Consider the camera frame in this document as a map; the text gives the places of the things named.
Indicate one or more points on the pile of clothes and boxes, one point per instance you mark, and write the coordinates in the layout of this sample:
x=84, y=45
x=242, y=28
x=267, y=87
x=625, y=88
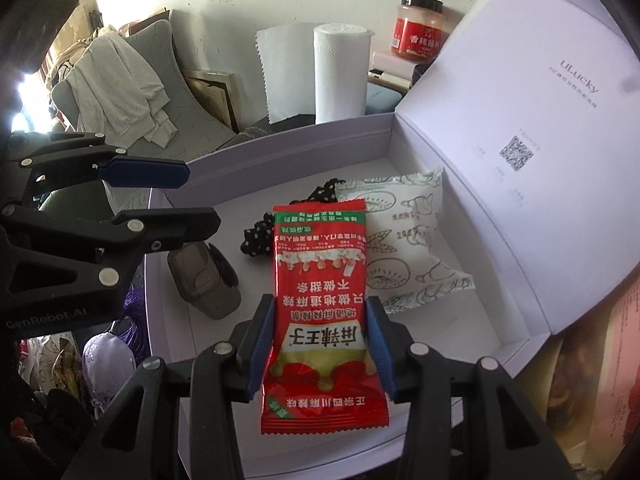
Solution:
x=75, y=30

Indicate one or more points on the leaning picture frame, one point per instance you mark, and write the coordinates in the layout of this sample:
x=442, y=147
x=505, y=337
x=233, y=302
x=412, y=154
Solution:
x=220, y=95

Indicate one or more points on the red label jar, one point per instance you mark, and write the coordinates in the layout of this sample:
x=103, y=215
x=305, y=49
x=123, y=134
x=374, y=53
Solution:
x=415, y=35

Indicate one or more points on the red fruit print pouch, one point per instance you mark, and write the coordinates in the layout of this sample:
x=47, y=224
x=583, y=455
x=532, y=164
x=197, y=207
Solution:
x=600, y=360

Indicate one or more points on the paper towel roll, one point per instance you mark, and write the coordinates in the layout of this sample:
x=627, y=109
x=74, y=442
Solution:
x=340, y=70

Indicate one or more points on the white gift box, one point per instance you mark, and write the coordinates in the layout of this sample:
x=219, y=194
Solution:
x=500, y=85

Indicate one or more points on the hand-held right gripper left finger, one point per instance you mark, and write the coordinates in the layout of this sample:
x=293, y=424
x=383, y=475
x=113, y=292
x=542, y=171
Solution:
x=260, y=345

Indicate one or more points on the grey small square item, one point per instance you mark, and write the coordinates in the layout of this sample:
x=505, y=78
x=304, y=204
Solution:
x=200, y=280

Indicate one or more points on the grey chair with clothes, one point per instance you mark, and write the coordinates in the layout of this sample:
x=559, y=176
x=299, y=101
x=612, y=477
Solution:
x=200, y=125

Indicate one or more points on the white garment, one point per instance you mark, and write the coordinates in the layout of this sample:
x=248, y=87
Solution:
x=115, y=90

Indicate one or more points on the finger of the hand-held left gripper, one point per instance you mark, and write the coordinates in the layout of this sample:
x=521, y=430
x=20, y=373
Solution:
x=165, y=225
x=145, y=170

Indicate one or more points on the dark green chair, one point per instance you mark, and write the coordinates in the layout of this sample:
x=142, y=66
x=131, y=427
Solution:
x=70, y=200

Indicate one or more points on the red snack packet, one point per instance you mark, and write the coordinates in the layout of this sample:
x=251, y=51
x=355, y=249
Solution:
x=320, y=280

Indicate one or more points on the brown cardboard box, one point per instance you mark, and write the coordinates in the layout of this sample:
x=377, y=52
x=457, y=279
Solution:
x=145, y=22

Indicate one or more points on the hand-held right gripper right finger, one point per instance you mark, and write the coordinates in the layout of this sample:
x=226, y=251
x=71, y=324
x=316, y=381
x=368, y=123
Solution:
x=382, y=350

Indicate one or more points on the black polka dot scrunchie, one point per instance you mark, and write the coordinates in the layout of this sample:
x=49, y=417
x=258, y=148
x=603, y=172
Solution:
x=257, y=240

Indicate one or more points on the white kiwi print snack packet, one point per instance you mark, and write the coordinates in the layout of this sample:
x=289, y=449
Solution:
x=405, y=245

